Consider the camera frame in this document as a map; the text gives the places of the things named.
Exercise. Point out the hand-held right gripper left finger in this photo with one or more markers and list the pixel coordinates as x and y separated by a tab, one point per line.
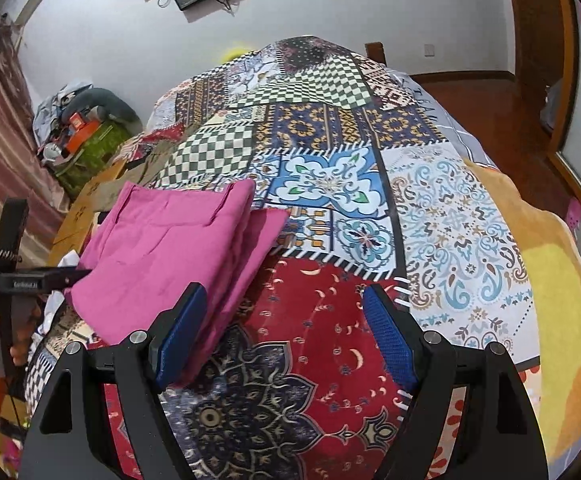
180	332

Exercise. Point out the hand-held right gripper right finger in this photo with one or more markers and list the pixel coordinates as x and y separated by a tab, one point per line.
390	342

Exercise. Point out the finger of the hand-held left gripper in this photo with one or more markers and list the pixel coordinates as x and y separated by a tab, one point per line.
68	278

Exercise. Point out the pink pants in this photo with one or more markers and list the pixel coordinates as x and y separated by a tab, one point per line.
170	255

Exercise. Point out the person's left hand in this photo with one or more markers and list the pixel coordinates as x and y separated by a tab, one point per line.
25	332

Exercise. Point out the bamboo lap desk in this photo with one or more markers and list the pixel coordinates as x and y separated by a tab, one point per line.
88	205

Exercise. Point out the striped red curtain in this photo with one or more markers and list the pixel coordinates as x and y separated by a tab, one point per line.
5	150

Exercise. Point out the green fabric basket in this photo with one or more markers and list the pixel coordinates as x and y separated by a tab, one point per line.
95	157

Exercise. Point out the olive green shorts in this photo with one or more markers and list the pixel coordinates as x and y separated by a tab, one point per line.
158	165

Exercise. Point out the orange box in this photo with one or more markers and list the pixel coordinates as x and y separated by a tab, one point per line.
83	132

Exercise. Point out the patchwork printed blanket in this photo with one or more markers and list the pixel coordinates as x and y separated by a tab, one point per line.
320	210

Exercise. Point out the pile of crumpled clothes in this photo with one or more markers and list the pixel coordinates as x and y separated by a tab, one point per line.
53	105

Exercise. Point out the yellow orange fleece blanket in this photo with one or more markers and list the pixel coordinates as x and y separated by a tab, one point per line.
560	300

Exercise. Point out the grey neck pillow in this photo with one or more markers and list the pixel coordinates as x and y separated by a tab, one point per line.
108	102

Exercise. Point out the yellow curved cushion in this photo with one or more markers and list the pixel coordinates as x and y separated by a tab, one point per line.
235	53

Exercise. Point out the brown wooden door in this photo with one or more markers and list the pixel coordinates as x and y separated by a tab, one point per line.
532	35

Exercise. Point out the wooden bed post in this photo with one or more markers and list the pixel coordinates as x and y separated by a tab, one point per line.
375	53

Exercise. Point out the white wall socket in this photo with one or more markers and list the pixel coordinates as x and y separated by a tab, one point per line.
429	50

